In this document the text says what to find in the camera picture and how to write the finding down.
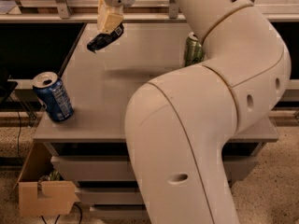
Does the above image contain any green soda can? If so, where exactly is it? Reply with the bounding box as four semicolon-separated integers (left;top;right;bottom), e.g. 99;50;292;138
184;33;205;66

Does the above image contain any grey drawer cabinet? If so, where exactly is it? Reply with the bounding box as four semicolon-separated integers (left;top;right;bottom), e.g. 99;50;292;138
33;21;280;220

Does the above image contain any dark blue snack bar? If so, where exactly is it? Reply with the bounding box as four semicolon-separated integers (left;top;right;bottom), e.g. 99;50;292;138
87;23;124;52

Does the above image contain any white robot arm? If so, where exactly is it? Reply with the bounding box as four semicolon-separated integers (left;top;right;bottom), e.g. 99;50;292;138
125;0;291;224

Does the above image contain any blue pepsi can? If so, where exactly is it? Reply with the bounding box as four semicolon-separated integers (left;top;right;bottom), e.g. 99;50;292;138
33;72;74;122

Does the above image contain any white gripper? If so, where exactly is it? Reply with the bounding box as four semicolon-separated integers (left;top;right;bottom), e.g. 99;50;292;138
97;0;135;35

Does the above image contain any cardboard box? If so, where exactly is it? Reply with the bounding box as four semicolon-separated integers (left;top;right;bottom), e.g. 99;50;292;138
15;143;77;217

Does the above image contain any metal frame railing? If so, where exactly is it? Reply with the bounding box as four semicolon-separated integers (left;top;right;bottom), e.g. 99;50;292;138
0;0;299;23

